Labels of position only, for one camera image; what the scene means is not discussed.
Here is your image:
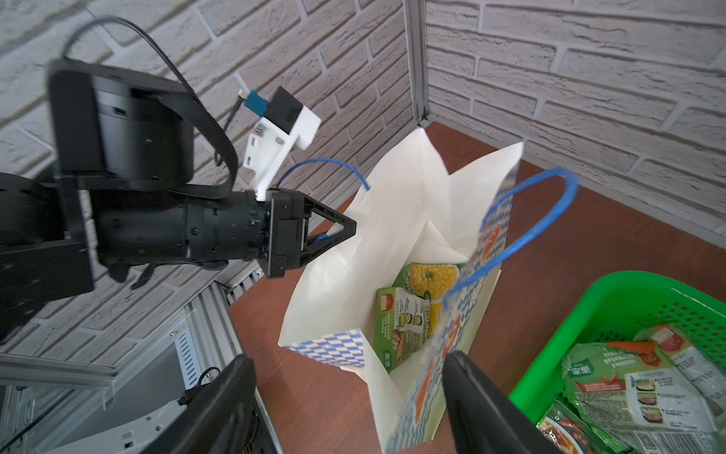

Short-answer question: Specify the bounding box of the yellow corn packet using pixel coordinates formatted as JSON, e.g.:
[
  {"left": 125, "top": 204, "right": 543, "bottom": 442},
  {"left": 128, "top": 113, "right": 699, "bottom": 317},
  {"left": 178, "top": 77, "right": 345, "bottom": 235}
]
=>
[{"left": 392, "top": 262, "right": 461, "bottom": 338}]

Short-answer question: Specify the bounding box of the green condiment packet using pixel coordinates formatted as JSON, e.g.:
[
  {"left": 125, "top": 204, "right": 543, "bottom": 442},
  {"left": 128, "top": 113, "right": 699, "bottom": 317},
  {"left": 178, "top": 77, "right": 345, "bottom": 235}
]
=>
[
  {"left": 562, "top": 342, "right": 720, "bottom": 453},
  {"left": 374, "top": 287, "right": 430, "bottom": 373}
]

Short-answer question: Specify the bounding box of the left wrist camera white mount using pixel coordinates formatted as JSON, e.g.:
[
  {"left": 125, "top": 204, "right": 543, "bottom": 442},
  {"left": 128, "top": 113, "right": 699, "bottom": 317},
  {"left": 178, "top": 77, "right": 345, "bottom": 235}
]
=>
[{"left": 242, "top": 87, "right": 321, "bottom": 202}]

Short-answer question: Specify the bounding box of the green condiment packet top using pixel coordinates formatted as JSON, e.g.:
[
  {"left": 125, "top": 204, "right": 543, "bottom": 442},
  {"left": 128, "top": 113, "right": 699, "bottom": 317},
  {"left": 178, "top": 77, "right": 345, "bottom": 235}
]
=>
[{"left": 562, "top": 342, "right": 720, "bottom": 453}]

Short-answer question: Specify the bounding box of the white blue checkered paper bag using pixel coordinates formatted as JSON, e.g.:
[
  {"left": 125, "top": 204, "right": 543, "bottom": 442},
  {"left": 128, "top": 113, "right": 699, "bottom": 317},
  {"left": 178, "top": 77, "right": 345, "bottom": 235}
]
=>
[{"left": 277, "top": 127, "right": 580, "bottom": 454}]

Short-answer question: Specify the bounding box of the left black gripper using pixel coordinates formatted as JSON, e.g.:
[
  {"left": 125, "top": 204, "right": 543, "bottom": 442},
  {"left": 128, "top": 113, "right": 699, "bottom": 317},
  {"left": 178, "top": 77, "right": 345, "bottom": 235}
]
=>
[{"left": 262, "top": 190, "right": 357, "bottom": 278}]

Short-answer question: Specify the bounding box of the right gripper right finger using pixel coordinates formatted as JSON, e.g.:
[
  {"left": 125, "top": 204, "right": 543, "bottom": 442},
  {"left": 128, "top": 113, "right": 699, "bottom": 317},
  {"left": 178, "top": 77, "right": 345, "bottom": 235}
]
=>
[{"left": 442, "top": 351, "right": 559, "bottom": 453}]

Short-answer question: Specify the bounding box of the brown food packet in basket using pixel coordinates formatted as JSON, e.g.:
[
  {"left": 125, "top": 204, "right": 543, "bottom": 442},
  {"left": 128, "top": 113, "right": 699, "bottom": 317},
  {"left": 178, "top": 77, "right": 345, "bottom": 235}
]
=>
[{"left": 536, "top": 399, "right": 628, "bottom": 454}]

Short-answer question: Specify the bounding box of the green plastic basket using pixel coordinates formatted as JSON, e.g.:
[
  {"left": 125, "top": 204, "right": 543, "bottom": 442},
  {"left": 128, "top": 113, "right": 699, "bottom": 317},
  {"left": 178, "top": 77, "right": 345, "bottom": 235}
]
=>
[{"left": 510, "top": 272, "right": 725, "bottom": 453}]

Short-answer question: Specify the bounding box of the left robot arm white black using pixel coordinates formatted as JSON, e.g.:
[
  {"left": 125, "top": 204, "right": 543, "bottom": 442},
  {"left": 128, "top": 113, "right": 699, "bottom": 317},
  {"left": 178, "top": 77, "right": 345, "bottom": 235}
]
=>
[{"left": 1, "top": 58, "right": 357, "bottom": 340}]

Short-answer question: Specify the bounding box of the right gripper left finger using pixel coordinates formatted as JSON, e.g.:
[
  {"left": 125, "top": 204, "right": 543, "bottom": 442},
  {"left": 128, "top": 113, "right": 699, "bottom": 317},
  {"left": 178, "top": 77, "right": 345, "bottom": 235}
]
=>
[{"left": 144, "top": 355, "right": 256, "bottom": 453}]

